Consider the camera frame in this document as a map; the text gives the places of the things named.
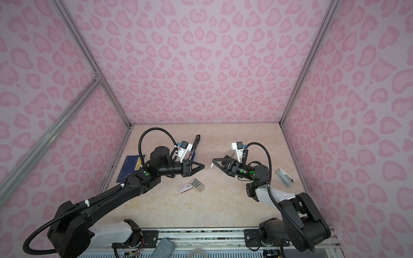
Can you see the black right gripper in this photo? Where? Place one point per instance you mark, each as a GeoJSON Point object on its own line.
{"type": "Point", "coordinates": [233, 169]}

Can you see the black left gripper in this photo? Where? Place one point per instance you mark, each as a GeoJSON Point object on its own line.
{"type": "Point", "coordinates": [186, 168]}

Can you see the blue black stapler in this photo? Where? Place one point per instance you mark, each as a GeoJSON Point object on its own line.
{"type": "Point", "coordinates": [195, 145]}

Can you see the silver staple tray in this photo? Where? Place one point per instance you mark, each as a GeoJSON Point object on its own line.
{"type": "Point", "coordinates": [197, 184]}

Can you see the red white staple box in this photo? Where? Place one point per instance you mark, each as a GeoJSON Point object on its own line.
{"type": "Point", "coordinates": [185, 187]}

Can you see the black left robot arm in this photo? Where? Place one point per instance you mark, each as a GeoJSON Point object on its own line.
{"type": "Point", "coordinates": [73, 231]}

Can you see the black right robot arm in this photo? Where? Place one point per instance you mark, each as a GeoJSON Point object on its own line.
{"type": "Point", "coordinates": [301, 222]}

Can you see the dark blue booklet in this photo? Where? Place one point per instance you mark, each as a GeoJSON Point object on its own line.
{"type": "Point", "coordinates": [131, 164]}

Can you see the grey cloth pad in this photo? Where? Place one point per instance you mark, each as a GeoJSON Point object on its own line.
{"type": "Point", "coordinates": [164, 249]}

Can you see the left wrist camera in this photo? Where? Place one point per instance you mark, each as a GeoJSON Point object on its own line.
{"type": "Point", "coordinates": [182, 149]}

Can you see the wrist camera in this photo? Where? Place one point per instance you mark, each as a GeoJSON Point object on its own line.
{"type": "Point", "coordinates": [241, 151]}
{"type": "Point", "coordinates": [182, 149]}

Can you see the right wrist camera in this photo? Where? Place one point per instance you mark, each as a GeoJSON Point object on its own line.
{"type": "Point", "coordinates": [241, 151]}

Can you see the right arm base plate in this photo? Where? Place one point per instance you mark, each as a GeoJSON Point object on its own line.
{"type": "Point", "coordinates": [253, 238]}

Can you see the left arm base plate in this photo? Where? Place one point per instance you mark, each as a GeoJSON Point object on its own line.
{"type": "Point", "coordinates": [145, 239]}

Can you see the aluminium front rail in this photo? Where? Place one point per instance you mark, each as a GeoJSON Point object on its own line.
{"type": "Point", "coordinates": [215, 242]}

